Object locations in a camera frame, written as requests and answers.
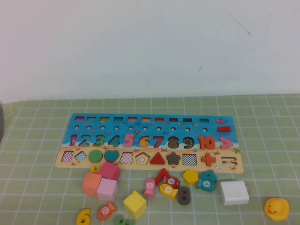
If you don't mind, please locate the orange number six piece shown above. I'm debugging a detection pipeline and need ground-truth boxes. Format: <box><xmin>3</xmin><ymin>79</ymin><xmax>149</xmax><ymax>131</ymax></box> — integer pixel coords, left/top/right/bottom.
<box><xmin>76</xmin><ymin>208</ymin><xmax>91</xmax><ymax>225</ymax></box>

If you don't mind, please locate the pink number five piece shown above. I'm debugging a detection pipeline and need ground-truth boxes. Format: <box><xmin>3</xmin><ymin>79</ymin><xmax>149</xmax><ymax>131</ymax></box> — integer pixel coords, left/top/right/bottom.
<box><xmin>123</xmin><ymin>133</ymin><xmax>135</xmax><ymax>148</ymax></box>

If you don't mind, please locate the blue wooden puzzle board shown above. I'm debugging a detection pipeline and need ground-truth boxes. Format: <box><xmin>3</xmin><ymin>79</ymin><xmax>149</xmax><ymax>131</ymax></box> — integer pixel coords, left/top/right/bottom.
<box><xmin>55</xmin><ymin>113</ymin><xmax>244</xmax><ymax>174</ymax></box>

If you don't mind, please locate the red triangle piece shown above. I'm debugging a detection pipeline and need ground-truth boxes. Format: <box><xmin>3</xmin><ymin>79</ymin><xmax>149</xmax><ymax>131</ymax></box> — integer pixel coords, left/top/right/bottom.
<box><xmin>150</xmin><ymin>152</ymin><xmax>166</xmax><ymax>165</ymax></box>

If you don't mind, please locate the brown star piece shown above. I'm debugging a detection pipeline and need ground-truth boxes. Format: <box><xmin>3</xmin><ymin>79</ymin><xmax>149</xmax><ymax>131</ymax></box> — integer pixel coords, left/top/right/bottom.
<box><xmin>166</xmin><ymin>151</ymin><xmax>181</xmax><ymax>166</ymax></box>

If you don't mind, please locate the teal heart piece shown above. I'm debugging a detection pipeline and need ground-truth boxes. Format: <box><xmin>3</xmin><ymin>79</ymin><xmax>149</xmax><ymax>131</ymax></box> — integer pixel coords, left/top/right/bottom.
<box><xmin>104</xmin><ymin>150</ymin><xmax>120</xmax><ymax>164</ymax></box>

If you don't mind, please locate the orange number ten piece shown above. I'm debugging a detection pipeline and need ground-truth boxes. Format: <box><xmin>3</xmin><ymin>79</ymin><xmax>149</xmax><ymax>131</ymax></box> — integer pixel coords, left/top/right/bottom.
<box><xmin>198</xmin><ymin>135</ymin><xmax>216</xmax><ymax>150</ymax></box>

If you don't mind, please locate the red number seven piece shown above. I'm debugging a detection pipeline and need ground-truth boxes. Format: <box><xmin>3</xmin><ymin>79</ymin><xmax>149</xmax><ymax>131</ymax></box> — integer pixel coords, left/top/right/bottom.
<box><xmin>154</xmin><ymin>168</ymin><xmax>174</xmax><ymax>186</ymax></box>

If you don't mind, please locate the green circle piece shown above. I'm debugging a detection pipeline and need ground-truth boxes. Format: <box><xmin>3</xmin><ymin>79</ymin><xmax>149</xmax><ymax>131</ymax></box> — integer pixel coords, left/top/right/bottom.
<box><xmin>88</xmin><ymin>149</ymin><xmax>104</xmax><ymax>164</ymax></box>

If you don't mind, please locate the red fish piece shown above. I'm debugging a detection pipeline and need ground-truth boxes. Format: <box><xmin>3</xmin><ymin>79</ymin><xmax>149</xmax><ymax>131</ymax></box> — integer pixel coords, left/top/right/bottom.
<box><xmin>164</xmin><ymin>177</ymin><xmax>180</xmax><ymax>190</ymax></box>

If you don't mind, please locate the pink fish piece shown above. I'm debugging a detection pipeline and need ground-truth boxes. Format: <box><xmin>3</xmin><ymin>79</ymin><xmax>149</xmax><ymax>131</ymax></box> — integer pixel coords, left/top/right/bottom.
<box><xmin>143</xmin><ymin>178</ymin><xmax>156</xmax><ymax>197</ymax></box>

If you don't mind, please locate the orange plus sign piece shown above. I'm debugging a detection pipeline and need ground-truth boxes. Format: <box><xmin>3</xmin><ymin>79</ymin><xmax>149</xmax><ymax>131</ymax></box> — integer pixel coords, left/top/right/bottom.
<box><xmin>201</xmin><ymin>152</ymin><xmax>217</xmax><ymax>167</ymax></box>

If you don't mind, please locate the yellow pentagon piece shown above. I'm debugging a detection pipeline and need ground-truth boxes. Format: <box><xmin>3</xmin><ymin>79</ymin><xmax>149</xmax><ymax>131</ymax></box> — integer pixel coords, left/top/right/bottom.
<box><xmin>182</xmin><ymin>169</ymin><xmax>199</xmax><ymax>186</ymax></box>

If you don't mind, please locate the yellow fish piece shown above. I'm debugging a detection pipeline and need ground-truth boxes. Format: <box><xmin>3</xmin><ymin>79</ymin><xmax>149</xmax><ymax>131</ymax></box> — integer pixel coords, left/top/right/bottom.
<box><xmin>159</xmin><ymin>184</ymin><xmax>179</xmax><ymax>201</ymax></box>

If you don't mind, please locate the pink greater-than sign piece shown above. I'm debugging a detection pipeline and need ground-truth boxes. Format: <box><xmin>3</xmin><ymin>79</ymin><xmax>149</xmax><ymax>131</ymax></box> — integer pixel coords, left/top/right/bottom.
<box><xmin>219</xmin><ymin>137</ymin><xmax>234</xmax><ymax>150</ymax></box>

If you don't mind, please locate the brown number eight piece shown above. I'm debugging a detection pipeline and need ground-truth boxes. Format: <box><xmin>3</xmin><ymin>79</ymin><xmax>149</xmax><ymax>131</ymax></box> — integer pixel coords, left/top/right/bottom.
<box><xmin>177</xmin><ymin>186</ymin><xmax>191</xmax><ymax>206</ymax></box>

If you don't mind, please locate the teal number four piece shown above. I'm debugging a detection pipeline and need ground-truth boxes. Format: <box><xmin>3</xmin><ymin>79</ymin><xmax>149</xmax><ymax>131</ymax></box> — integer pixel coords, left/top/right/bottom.
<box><xmin>199</xmin><ymin>170</ymin><xmax>218</xmax><ymax>186</ymax></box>

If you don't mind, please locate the teal fish piece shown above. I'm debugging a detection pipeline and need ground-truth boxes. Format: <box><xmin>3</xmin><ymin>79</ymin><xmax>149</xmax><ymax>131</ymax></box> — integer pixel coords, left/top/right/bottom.
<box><xmin>195</xmin><ymin>178</ymin><xmax>214</xmax><ymax>191</ymax></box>

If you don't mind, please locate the orange fish piece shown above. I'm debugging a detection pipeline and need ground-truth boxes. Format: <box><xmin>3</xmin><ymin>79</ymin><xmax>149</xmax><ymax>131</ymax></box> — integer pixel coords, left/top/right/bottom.
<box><xmin>97</xmin><ymin>201</ymin><xmax>117</xmax><ymax>221</ymax></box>

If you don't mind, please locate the green number piece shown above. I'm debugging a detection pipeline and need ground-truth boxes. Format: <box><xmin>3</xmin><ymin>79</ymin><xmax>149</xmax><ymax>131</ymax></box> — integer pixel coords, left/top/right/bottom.
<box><xmin>114</xmin><ymin>215</ymin><xmax>135</xmax><ymax>225</ymax></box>

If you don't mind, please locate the rose red wooden cube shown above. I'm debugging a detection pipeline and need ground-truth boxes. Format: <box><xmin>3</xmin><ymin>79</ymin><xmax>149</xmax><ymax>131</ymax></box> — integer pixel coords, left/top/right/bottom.
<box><xmin>97</xmin><ymin>161</ymin><xmax>121</xmax><ymax>181</ymax></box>

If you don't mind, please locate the light pink wooden cube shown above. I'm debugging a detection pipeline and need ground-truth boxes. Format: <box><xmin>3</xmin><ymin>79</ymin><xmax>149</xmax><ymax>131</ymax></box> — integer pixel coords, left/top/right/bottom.
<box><xmin>96</xmin><ymin>178</ymin><xmax>119</xmax><ymax>203</ymax></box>

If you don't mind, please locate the orange wooden cube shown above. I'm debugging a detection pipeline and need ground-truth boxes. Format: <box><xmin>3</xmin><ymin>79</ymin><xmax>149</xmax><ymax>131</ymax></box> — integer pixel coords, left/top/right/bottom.
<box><xmin>82</xmin><ymin>172</ymin><xmax>103</xmax><ymax>197</ymax></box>

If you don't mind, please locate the yellow wooden cube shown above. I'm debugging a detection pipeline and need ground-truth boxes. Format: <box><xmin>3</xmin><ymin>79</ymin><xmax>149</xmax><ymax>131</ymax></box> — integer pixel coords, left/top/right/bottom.
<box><xmin>123</xmin><ymin>190</ymin><xmax>148</xmax><ymax>220</ymax></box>

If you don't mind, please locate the green checked tablecloth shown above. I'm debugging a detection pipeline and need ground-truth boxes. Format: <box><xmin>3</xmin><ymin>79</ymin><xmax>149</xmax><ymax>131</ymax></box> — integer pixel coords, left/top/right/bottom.
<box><xmin>0</xmin><ymin>93</ymin><xmax>300</xmax><ymax>225</ymax></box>

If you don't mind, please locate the white power adapter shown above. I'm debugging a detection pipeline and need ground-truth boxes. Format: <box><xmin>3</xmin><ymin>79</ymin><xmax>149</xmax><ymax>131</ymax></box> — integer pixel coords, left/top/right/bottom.
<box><xmin>219</xmin><ymin>180</ymin><xmax>252</xmax><ymax>206</ymax></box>

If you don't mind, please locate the yellow rubber duck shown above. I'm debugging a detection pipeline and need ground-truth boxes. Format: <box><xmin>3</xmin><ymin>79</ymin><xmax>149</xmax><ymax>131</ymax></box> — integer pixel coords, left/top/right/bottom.
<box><xmin>264</xmin><ymin>197</ymin><xmax>290</xmax><ymax>222</ymax></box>

